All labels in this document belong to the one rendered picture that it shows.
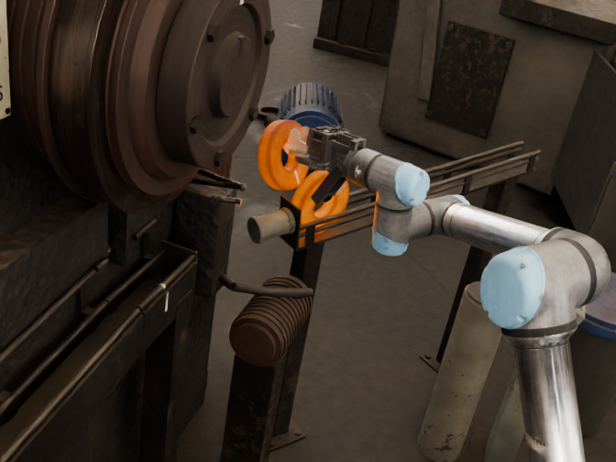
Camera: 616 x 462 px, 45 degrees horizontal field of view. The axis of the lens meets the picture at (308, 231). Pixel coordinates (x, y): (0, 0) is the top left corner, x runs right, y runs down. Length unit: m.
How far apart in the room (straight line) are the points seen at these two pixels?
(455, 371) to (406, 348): 0.56
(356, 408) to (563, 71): 2.02
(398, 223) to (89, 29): 0.76
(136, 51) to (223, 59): 0.14
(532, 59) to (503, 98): 0.23
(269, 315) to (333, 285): 1.12
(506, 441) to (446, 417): 0.18
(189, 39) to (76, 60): 0.14
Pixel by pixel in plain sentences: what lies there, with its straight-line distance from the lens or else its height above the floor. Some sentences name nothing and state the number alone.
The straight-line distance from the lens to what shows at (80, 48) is 0.96.
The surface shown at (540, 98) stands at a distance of 3.69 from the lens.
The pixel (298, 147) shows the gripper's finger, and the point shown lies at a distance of 1.60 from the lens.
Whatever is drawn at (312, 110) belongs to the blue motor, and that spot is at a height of 0.33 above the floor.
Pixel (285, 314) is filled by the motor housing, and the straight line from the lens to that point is 1.62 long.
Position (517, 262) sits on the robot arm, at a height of 0.93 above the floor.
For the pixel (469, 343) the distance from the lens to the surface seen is 1.88.
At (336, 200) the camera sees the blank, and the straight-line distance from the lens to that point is 1.69.
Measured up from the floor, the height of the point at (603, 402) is 0.15.
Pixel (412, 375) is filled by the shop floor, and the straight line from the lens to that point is 2.38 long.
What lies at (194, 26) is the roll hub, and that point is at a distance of 0.99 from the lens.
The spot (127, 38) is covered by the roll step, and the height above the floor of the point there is 1.19.
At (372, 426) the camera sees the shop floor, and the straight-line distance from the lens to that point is 2.17.
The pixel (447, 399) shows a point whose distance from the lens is 1.99.
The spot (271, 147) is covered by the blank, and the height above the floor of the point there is 0.84.
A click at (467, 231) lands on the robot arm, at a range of 1.47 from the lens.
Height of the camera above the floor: 1.47
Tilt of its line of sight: 29 degrees down
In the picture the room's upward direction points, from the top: 10 degrees clockwise
